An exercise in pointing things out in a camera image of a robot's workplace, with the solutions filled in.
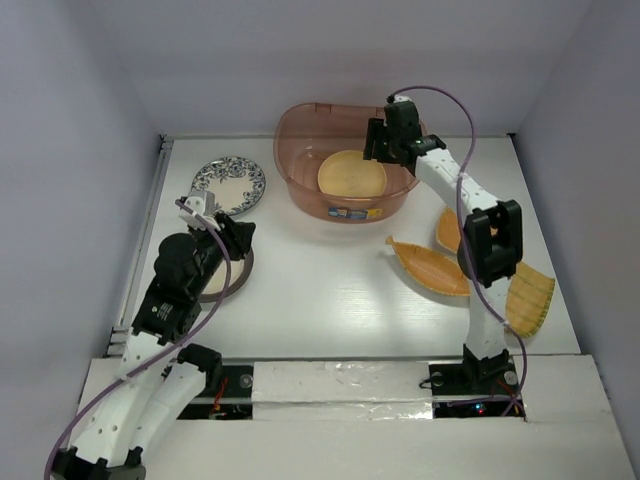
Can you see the translucent pink plastic bin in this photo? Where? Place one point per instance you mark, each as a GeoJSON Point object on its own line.
{"type": "Point", "coordinates": [306, 135]}

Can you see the green edged bamboo tray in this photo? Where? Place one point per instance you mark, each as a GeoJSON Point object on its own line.
{"type": "Point", "coordinates": [528, 301]}

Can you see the orange woven bamboo tray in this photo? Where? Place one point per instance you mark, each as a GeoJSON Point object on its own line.
{"type": "Point", "coordinates": [447, 233]}

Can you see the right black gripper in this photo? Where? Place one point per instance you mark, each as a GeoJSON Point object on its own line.
{"type": "Point", "coordinates": [378, 128]}

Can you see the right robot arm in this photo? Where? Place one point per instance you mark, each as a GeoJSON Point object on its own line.
{"type": "Point", "coordinates": [491, 247]}

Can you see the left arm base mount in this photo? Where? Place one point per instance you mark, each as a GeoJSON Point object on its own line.
{"type": "Point", "coordinates": [231, 400]}

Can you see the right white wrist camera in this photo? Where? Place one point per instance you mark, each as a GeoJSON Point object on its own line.
{"type": "Point", "coordinates": [398, 99]}

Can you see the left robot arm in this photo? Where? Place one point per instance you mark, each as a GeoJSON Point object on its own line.
{"type": "Point", "coordinates": [161, 370]}

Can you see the blue floral ceramic plate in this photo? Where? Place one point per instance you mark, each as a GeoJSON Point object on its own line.
{"type": "Point", "coordinates": [237, 184]}

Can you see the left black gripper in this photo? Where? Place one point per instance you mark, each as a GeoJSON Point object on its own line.
{"type": "Point", "coordinates": [239, 234]}

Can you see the brown rimmed cream plate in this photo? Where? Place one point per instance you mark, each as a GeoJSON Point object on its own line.
{"type": "Point", "coordinates": [239, 274]}

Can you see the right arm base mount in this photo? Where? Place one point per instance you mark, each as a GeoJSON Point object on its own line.
{"type": "Point", "coordinates": [475, 387]}

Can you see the yellow plastic plate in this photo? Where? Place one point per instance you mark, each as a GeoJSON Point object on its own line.
{"type": "Point", "coordinates": [347, 174]}

